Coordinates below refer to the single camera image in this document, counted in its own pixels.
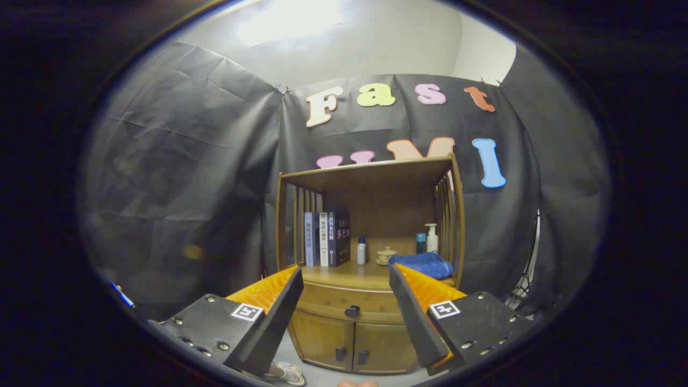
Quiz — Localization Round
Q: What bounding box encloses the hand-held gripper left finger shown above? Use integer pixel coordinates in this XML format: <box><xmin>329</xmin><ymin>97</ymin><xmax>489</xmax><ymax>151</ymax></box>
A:
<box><xmin>148</xmin><ymin>264</ymin><xmax>305</xmax><ymax>378</ymax></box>

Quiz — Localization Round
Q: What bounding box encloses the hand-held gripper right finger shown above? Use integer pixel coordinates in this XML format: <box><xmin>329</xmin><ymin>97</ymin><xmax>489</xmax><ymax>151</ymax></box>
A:
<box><xmin>389</xmin><ymin>263</ymin><xmax>538</xmax><ymax>377</ymax></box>

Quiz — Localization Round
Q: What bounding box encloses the wooden cabinet door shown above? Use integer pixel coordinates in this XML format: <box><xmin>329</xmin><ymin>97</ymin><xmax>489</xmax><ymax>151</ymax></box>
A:
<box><xmin>288</xmin><ymin>310</ymin><xmax>355</xmax><ymax>371</ymax></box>
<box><xmin>352</xmin><ymin>321</ymin><xmax>421</xmax><ymax>375</ymax></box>

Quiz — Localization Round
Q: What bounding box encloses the wooden countertop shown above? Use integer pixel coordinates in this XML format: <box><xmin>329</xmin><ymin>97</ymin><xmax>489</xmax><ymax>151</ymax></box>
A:
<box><xmin>298</xmin><ymin>262</ymin><xmax>456</xmax><ymax>291</ymax></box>

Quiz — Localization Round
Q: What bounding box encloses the wooden cabinet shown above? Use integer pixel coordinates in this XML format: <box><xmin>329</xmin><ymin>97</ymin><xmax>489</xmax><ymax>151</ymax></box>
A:
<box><xmin>276</xmin><ymin>153</ymin><xmax>466</xmax><ymax>375</ymax></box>

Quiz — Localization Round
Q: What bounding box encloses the blue folded towel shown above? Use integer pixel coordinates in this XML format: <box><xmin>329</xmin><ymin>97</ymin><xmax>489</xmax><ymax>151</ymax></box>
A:
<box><xmin>388</xmin><ymin>252</ymin><xmax>454</xmax><ymax>280</ymax></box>

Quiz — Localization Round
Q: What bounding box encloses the white slipper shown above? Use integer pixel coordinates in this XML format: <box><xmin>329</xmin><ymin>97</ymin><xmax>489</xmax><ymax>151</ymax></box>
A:
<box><xmin>267</xmin><ymin>361</ymin><xmax>306</xmax><ymax>386</ymax></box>

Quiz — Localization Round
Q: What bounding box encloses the lavender book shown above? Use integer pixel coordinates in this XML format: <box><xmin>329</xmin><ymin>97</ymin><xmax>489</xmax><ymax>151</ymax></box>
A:
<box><xmin>304</xmin><ymin>211</ymin><xmax>321</xmax><ymax>267</ymax></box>

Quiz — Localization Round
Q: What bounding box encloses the white book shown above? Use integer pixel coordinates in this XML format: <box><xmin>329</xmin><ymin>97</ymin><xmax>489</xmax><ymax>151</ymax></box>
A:
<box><xmin>319</xmin><ymin>211</ymin><xmax>329</xmax><ymax>267</ymax></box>

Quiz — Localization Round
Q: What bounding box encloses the dark navy book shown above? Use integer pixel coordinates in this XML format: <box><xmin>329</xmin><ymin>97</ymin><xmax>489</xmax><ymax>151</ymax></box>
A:
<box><xmin>327</xmin><ymin>209</ymin><xmax>352</xmax><ymax>268</ymax></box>

